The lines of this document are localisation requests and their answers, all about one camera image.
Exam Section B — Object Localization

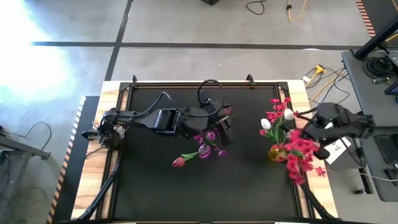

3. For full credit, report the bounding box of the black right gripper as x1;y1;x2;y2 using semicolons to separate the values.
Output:
302;120;337;161

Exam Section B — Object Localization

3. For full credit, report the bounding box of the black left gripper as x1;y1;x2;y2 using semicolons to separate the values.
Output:
201;100;234;147

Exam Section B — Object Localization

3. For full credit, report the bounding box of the white tulip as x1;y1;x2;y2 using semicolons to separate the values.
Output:
281;108;295;138
260;118;277;144

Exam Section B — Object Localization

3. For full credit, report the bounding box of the dark red tulip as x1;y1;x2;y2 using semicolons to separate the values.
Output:
172;151;206;168

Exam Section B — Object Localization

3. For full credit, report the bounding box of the pink ribbed glass vase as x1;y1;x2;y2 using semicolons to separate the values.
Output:
198;143;212;159

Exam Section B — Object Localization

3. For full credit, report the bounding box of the yellow glass vase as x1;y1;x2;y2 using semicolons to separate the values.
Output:
267;144;289;162

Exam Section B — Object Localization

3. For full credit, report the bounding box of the large white paper sheet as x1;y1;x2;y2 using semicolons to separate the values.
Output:
325;136;353;166

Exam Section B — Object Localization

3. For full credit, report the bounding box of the grey desk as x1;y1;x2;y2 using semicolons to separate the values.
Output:
354;126;398;202
341;48;398;128

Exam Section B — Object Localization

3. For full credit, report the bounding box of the black keyboard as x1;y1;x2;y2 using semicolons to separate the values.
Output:
374;133;398;166

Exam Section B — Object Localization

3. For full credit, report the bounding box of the black table mat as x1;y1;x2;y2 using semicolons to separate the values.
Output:
113;85;299;222

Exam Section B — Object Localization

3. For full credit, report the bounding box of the black device with blue screen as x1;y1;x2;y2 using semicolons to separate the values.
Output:
384;81;398;96

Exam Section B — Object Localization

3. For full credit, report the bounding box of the black metal pole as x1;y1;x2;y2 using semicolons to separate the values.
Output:
354;17;398;60

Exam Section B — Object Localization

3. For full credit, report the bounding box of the black mat with hazard edge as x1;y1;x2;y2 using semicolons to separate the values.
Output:
46;95;100;224
355;0;398;39

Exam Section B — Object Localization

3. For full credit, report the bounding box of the grey metal stand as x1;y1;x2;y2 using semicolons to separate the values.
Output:
0;126;52;218

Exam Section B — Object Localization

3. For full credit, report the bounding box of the black diagonal frame strut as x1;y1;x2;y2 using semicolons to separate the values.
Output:
295;182;338;222
76;157;122;222

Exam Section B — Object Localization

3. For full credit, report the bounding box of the white cable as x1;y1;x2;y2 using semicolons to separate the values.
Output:
326;167;398;183

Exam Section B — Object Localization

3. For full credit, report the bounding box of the yellow plug cable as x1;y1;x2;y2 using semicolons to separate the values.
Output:
306;64;348;103

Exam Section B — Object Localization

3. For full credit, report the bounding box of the coiled black cable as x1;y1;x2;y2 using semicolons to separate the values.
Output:
363;56;394;79

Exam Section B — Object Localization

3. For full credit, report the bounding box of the black metal table frame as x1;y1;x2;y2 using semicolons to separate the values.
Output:
95;81;312;223

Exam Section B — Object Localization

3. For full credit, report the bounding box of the black floor cable loop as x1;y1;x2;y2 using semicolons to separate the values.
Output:
245;0;267;16

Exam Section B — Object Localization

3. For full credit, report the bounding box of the yellow floor cable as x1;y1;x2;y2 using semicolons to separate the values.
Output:
286;0;308;22

